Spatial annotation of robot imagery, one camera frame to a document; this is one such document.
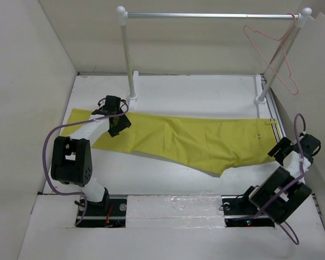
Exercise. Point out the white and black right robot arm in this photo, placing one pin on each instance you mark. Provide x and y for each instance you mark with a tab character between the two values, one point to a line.
284	190

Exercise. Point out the white and silver clothes rack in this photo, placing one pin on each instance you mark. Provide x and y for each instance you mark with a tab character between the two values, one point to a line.
123	15

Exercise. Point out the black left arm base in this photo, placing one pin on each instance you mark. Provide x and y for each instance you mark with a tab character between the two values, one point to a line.
113	217

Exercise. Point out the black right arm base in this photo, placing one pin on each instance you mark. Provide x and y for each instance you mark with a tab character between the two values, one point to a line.
237	214

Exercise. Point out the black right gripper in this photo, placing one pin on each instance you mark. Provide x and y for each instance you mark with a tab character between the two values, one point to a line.
284	143

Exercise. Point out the yellow trousers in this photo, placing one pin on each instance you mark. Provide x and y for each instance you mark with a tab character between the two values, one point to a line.
211	145

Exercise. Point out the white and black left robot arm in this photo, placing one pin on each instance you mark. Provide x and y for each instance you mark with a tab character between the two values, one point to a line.
72	158

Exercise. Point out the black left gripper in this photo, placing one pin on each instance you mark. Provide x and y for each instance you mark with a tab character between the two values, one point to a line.
123	124

